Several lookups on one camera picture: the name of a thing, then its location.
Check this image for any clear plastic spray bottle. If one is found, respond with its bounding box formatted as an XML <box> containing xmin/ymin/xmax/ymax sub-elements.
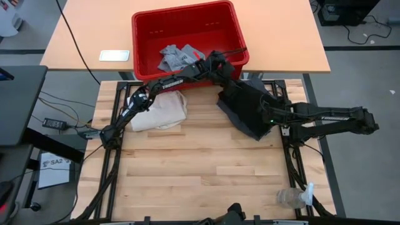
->
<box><xmin>275</xmin><ymin>182</ymin><xmax>315</xmax><ymax>209</ymax></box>

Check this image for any black equipment box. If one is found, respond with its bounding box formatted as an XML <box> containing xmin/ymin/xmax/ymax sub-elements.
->
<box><xmin>317</xmin><ymin>0</ymin><xmax>381</xmax><ymax>28</ymax></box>

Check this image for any black power adapter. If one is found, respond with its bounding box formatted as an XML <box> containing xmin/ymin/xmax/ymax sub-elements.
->
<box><xmin>42</xmin><ymin>117</ymin><xmax>67</xmax><ymax>131</ymax></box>

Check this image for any white printed paper sheet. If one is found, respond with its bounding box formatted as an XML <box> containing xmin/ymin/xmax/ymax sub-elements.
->
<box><xmin>37</xmin><ymin>152</ymin><xmax>72</xmax><ymax>190</ymax></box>

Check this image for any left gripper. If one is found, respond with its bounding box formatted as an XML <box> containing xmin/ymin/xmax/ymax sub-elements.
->
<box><xmin>199</xmin><ymin>51</ymin><xmax>236</xmax><ymax>86</ymax></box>

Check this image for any grey power brick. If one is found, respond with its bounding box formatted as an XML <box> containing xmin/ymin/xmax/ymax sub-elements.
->
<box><xmin>77</xmin><ymin>130</ymin><xmax>101</xmax><ymax>140</ymax></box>

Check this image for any black floor cable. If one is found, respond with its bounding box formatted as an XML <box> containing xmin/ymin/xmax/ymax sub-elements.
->
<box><xmin>343</xmin><ymin>14</ymin><xmax>393</xmax><ymax>46</ymax></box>

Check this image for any black aluminium table frame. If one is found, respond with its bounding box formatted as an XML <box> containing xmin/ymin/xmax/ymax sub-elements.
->
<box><xmin>74</xmin><ymin>79</ymin><xmax>338</xmax><ymax>225</ymax></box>

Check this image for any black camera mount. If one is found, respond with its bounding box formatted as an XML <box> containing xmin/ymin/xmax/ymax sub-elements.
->
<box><xmin>199</xmin><ymin>202</ymin><xmax>248</xmax><ymax>225</ymax></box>

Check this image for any red plastic laundry bin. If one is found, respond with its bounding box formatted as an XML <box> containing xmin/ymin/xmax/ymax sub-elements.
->
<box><xmin>131</xmin><ymin>0</ymin><xmax>250</xmax><ymax>91</ymax></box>

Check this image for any dark grey garment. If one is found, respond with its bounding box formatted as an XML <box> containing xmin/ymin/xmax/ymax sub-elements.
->
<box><xmin>216</xmin><ymin>77</ymin><xmax>284</xmax><ymax>142</ymax></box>

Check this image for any cream canvas tote bag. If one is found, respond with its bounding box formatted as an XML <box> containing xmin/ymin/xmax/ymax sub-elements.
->
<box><xmin>126</xmin><ymin>90</ymin><xmax>189</xmax><ymax>132</ymax></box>

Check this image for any white smartphone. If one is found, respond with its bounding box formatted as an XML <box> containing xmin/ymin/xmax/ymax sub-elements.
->
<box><xmin>99</xmin><ymin>49</ymin><xmax>131</xmax><ymax>62</ymax></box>

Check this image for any light wooden desk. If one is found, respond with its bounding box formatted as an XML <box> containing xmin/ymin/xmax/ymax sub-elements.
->
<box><xmin>39</xmin><ymin>0</ymin><xmax>331</xmax><ymax>74</ymax></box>

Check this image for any light grey shirt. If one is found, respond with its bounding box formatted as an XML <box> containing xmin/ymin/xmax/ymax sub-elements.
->
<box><xmin>157</xmin><ymin>43</ymin><xmax>206</xmax><ymax>73</ymax></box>

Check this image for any long black cable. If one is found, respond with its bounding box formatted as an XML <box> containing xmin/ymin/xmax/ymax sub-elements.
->
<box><xmin>55</xmin><ymin>0</ymin><xmax>101</xmax><ymax>86</ymax></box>

